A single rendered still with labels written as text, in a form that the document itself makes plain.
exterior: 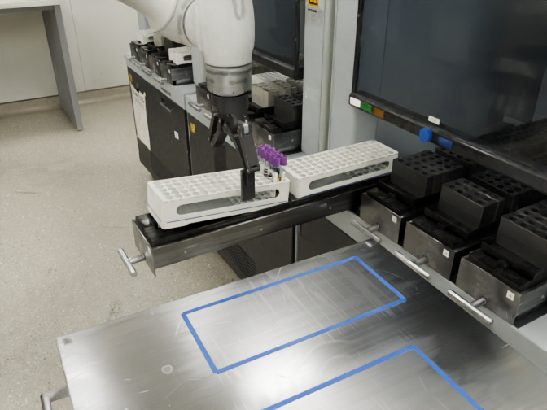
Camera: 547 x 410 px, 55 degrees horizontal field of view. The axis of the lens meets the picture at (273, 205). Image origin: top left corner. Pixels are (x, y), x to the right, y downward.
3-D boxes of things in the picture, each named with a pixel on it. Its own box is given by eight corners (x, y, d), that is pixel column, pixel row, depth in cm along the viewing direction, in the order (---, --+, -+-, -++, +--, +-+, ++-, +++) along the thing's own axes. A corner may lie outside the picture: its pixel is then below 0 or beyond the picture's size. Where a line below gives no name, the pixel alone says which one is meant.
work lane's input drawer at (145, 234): (374, 177, 147) (378, 148, 143) (409, 198, 137) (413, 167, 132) (115, 251, 115) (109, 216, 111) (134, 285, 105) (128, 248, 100)
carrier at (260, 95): (273, 109, 172) (273, 91, 169) (268, 111, 171) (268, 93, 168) (256, 100, 180) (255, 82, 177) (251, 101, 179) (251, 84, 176)
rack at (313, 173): (371, 160, 141) (374, 139, 138) (396, 175, 133) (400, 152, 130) (275, 186, 128) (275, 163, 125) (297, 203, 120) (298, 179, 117)
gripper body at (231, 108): (203, 88, 106) (206, 131, 111) (221, 99, 100) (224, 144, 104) (237, 82, 110) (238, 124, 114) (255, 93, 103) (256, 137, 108)
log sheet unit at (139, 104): (137, 138, 300) (129, 76, 283) (152, 155, 280) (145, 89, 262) (133, 139, 299) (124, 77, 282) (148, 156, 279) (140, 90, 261)
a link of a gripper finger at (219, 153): (213, 148, 116) (212, 146, 117) (215, 176, 119) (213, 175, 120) (225, 146, 117) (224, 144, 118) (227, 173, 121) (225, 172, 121)
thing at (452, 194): (485, 230, 107) (492, 204, 104) (478, 233, 106) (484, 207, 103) (443, 206, 116) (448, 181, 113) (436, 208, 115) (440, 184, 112)
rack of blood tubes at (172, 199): (267, 188, 127) (269, 164, 124) (289, 206, 119) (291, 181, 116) (146, 208, 112) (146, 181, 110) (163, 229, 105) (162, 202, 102)
